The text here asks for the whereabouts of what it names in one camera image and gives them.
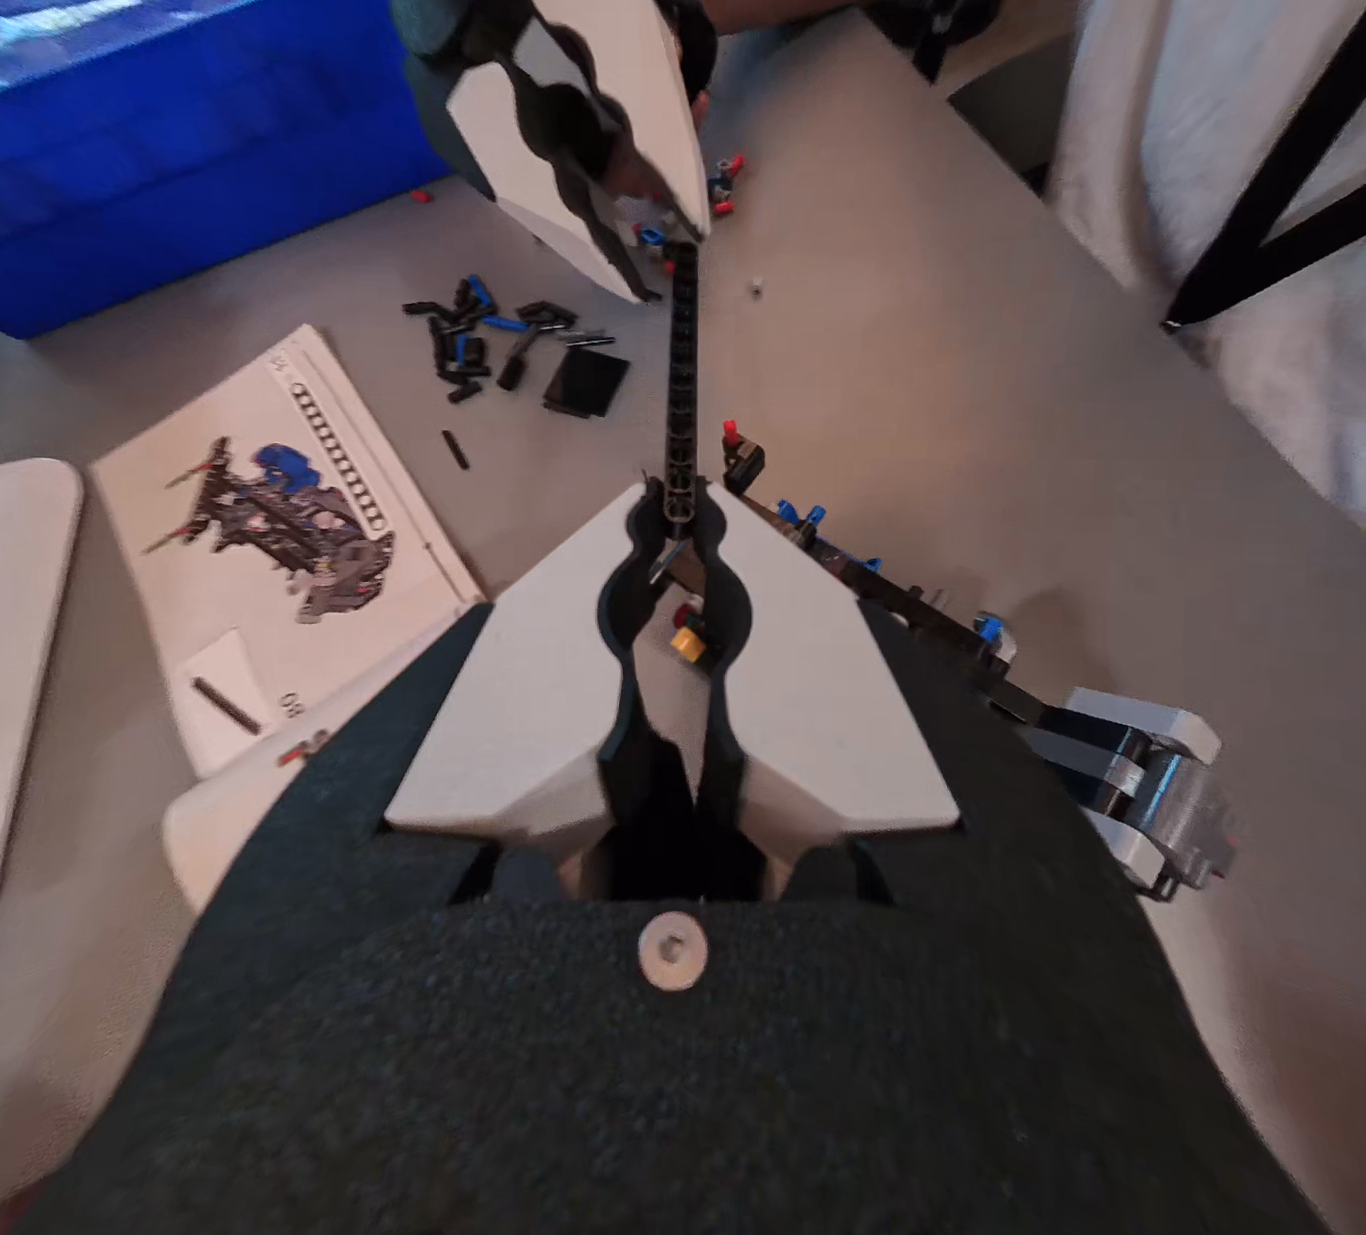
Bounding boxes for pile of black blue pieces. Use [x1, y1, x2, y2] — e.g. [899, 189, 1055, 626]
[403, 275, 618, 404]

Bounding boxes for lego instruction booklet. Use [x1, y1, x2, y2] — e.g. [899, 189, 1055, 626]
[91, 324, 489, 921]

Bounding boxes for long black lego beam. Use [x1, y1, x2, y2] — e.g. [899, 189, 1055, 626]
[660, 241, 703, 541]

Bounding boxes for blue plastic bin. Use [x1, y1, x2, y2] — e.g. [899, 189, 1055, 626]
[0, 0, 458, 340]

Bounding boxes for black flat lego panel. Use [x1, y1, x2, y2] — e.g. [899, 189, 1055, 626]
[542, 345, 631, 419]

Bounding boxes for lego truck chassis model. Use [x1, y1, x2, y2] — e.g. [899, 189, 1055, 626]
[652, 417, 1239, 904]

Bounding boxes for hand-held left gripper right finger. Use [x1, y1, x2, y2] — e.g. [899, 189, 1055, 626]
[694, 482, 962, 856]

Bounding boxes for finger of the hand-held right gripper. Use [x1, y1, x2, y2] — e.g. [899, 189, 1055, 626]
[527, 0, 713, 243]
[447, 58, 661, 303]

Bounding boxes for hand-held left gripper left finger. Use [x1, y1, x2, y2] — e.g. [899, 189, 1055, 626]
[382, 482, 665, 856]

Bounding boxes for black lanyard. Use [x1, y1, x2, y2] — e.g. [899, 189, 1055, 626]
[1161, 1, 1366, 330]

